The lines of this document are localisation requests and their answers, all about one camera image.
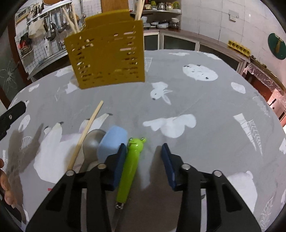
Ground wall utensil rack shelf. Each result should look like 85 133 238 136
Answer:
27 0 72 25

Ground wire basket with red item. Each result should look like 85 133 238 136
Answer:
18 32 32 58

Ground yellow perforated utensil basket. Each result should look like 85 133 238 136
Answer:
65 10 145 89

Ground white wall socket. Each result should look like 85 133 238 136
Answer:
228 10 239 22

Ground yellow egg tray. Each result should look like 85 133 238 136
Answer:
227 40 251 57

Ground white kitchen counter cabinets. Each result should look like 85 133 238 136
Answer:
144 29 250 74

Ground wooden cutting board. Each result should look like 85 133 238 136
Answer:
101 0 129 12

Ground wooden chopstick beside it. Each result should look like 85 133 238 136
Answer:
61 7 77 34

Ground person's left hand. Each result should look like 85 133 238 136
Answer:
0 159 17 208

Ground wooden chopstick on table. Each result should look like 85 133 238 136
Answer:
67 100 104 171

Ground light blue sponge block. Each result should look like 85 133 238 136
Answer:
97 126 128 163

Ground green round wall plaque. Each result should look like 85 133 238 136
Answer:
268 33 286 60

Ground green frog handle utensil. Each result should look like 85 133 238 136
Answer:
115 138 146 209

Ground corner steel shelf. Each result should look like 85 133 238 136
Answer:
129 1 182 29

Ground stainless steel sink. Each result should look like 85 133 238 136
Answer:
27 49 68 82

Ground dark brown glass door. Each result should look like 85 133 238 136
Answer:
1 20 31 108

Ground grey patterned tablecloth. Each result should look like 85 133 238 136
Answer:
1 50 285 231

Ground wooden chopstick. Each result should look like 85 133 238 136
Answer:
67 100 104 171
71 4 80 33
61 7 77 34
134 0 145 20

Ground white hanging cloth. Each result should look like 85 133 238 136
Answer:
28 20 45 39

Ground white soap bottle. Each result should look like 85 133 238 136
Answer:
44 38 53 57

